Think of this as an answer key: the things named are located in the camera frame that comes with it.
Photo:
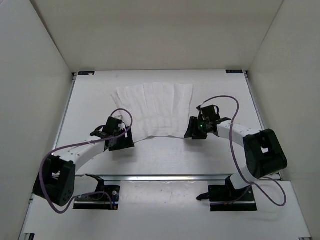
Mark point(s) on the left corner marker tag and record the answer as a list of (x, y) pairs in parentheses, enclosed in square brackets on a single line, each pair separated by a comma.
[(86, 73)]

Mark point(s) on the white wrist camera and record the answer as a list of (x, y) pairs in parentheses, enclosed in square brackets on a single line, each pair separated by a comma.
[(121, 124), (200, 108)]

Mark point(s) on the aluminium front table rail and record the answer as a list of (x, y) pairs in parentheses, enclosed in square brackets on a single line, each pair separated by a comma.
[(164, 178)]

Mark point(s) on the corner marker tag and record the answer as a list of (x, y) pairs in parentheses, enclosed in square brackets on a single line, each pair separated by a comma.
[(234, 71), (86, 73)]

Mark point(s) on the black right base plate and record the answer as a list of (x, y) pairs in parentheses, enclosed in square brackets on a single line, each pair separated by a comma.
[(224, 200)]

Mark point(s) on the white pleated skirt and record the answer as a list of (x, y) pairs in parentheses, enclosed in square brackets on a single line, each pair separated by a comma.
[(157, 109)]

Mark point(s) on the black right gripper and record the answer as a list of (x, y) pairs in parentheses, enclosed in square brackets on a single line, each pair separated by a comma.
[(192, 132)]

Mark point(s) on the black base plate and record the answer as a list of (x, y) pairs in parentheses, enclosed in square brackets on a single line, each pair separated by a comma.
[(224, 200), (101, 201)]

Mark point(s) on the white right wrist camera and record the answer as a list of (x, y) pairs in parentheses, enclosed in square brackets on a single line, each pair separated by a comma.
[(200, 108)]

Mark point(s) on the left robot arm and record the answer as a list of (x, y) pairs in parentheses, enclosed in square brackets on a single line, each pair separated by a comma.
[(57, 174)]

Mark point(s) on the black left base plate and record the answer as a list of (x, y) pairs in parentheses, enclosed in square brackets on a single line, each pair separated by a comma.
[(101, 201)]

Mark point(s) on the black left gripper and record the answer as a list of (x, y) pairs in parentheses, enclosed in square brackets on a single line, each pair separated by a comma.
[(127, 141)]

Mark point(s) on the right corner marker tag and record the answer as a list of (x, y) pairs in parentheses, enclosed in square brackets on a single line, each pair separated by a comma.
[(234, 71)]

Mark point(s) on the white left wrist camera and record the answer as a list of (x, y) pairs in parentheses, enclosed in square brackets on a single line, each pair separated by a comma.
[(121, 124)]

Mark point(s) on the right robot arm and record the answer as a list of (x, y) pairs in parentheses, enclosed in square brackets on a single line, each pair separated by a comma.
[(263, 152)]

